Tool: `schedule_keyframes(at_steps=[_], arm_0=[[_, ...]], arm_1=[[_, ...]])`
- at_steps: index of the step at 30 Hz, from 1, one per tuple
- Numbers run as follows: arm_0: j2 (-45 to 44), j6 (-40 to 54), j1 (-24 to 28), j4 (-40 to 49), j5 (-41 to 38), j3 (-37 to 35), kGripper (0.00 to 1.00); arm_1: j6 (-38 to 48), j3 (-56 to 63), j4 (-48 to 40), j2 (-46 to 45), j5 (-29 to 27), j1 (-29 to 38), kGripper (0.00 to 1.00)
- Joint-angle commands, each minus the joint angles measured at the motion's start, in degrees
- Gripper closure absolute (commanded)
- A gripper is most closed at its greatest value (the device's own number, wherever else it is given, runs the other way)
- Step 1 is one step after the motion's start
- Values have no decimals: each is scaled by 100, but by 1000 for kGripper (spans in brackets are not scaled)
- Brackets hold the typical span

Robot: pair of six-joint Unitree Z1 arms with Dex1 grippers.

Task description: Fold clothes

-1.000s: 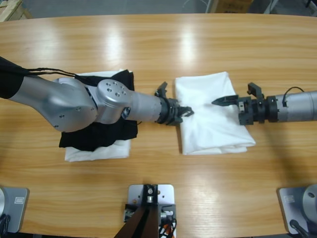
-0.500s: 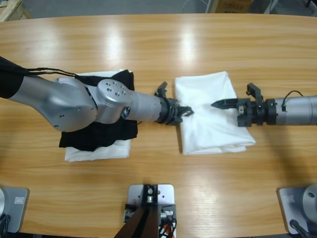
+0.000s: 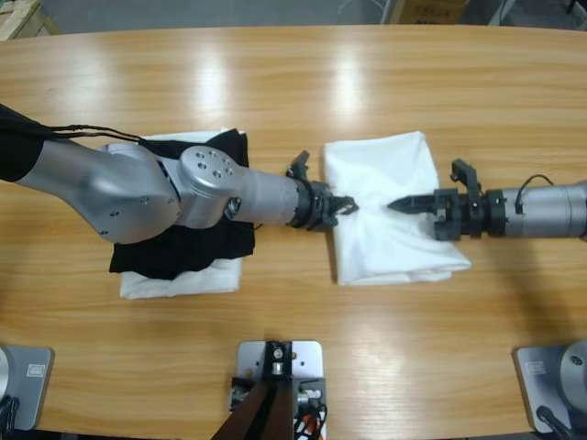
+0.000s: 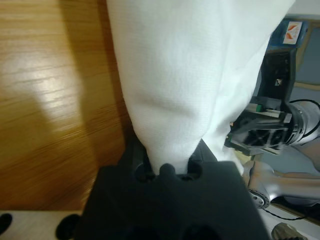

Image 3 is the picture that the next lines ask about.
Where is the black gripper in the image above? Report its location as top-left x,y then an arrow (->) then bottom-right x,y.
292,180 -> 360,231
387,186 -> 509,243

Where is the white t-shirt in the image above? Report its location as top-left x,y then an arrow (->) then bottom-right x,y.
323,130 -> 472,286

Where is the white garment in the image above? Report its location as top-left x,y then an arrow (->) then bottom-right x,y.
119,129 -> 243,300

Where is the black garment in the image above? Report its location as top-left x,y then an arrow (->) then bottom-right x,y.
108,129 -> 256,281

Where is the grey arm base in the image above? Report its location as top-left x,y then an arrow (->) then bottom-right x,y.
512,338 -> 587,435
0,346 -> 55,432

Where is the brown cardboard box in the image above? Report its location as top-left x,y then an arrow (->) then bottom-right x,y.
402,0 -> 469,25

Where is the orange clamp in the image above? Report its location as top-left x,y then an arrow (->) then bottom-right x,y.
293,405 -> 327,440

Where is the light wooden pallet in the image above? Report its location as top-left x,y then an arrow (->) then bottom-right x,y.
0,0 -> 61,42

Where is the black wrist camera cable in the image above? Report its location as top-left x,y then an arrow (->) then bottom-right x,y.
43,123 -> 155,149
513,174 -> 557,215

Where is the white mount plate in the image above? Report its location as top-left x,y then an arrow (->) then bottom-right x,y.
235,339 -> 327,440

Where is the silver angle bracket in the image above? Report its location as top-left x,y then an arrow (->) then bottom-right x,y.
228,383 -> 251,412
296,383 -> 325,409

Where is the white wire frame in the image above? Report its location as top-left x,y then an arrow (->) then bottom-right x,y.
338,0 -> 396,25

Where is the dark camera post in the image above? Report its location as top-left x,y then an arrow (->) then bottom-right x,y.
214,339 -> 295,440

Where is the black base cable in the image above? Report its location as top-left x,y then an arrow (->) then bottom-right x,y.
535,404 -> 577,440
0,394 -> 22,432

